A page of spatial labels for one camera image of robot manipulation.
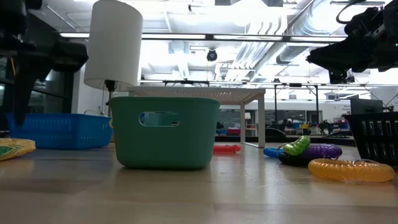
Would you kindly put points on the black coil wristband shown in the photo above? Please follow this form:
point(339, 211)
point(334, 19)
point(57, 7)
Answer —
point(292, 161)

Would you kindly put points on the green coil wristband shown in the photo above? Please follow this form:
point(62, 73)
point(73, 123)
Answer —
point(297, 146)

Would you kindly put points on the blue plastic basket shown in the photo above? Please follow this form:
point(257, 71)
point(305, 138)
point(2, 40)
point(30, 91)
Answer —
point(62, 130)

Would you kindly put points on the blue coil wristband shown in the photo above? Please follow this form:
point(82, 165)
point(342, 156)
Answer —
point(273, 152)

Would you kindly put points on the white perforated metal shelf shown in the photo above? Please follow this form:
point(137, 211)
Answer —
point(261, 124)

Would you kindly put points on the dark computer monitor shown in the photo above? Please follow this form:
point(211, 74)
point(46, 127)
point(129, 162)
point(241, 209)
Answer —
point(367, 106)

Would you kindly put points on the green plastic bin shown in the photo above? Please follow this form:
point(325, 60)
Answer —
point(164, 146)

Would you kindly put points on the black plastic basket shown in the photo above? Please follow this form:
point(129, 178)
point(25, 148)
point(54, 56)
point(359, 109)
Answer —
point(373, 140)

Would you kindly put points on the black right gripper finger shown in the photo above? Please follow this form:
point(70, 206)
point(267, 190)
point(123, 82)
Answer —
point(326, 59)

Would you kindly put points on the yellow coil wristband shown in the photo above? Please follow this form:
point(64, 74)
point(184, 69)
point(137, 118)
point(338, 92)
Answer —
point(351, 171)

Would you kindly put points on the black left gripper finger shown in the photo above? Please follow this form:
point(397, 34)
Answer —
point(25, 87)

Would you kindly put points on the black overhead camera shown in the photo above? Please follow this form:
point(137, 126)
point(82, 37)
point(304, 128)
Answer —
point(212, 55)

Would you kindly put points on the purple coil wristband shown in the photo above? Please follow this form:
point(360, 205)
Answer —
point(323, 151)

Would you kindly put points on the black overhead rig beam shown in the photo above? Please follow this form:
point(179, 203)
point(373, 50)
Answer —
point(186, 37)

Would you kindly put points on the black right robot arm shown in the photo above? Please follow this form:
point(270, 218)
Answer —
point(388, 18)

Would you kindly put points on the white cylindrical table lamp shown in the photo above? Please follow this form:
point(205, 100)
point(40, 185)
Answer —
point(113, 43)

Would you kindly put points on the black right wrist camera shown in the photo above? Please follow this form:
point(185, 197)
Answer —
point(338, 77)

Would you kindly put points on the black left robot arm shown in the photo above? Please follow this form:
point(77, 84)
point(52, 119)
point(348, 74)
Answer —
point(12, 21)

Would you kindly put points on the red coil wristband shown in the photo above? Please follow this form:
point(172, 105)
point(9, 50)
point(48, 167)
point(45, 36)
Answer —
point(227, 148)

